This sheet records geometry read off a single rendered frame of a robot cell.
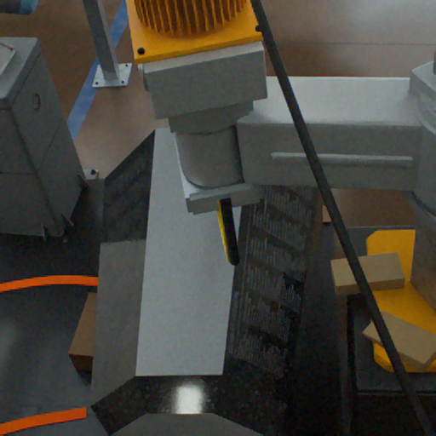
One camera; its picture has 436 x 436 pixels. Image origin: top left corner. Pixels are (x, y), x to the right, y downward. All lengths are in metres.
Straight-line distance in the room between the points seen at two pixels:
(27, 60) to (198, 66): 1.80
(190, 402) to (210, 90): 0.89
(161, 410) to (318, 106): 0.92
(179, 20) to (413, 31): 3.14
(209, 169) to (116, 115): 2.40
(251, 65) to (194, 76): 0.12
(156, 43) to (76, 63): 3.09
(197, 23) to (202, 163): 0.42
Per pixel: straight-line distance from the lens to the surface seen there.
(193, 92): 1.68
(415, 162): 1.87
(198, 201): 2.00
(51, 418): 3.19
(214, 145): 1.88
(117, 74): 4.55
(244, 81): 1.68
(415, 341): 2.24
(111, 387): 2.30
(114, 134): 4.19
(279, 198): 2.68
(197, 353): 2.20
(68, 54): 4.84
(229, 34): 1.67
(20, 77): 3.31
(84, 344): 3.18
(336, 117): 1.81
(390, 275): 2.35
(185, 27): 1.67
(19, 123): 3.30
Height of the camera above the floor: 2.69
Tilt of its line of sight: 47 degrees down
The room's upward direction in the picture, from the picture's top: 10 degrees counter-clockwise
